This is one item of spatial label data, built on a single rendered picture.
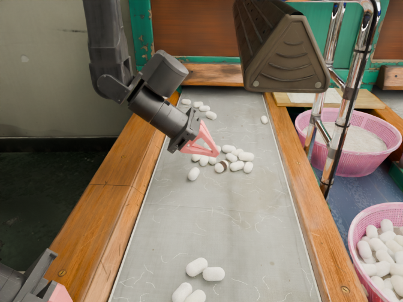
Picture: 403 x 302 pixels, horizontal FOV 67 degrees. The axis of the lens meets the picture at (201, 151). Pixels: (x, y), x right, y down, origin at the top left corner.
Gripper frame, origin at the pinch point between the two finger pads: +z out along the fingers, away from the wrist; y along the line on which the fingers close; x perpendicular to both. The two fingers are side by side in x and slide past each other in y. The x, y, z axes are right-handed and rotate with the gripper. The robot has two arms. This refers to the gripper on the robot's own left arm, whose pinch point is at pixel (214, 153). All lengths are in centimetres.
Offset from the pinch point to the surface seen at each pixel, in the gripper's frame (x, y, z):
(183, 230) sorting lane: 8.8, -15.1, 0.6
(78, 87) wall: 81, 128, -50
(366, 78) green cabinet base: -32, 52, 40
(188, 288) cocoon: 6.2, -27.7, 1.2
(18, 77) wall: 98, 126, -82
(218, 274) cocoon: 3.6, -25.1, 4.5
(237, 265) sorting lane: 3.1, -22.0, 7.9
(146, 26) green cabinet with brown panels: 2, 53, -29
